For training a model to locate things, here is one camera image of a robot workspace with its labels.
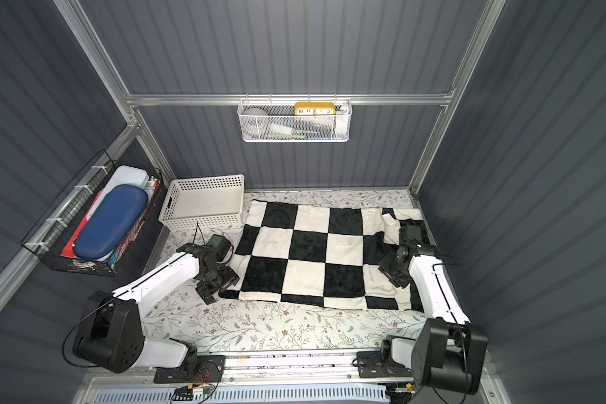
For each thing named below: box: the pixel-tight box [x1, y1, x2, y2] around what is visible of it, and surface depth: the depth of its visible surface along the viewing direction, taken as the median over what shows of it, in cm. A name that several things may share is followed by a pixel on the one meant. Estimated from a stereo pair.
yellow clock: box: [294, 101, 336, 117], surface depth 89 cm
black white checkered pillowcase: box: [217, 200, 426, 313], surface depth 99 cm
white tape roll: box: [242, 107, 269, 137], surface depth 89 cm
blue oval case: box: [73, 184, 149, 260], surface depth 69 cm
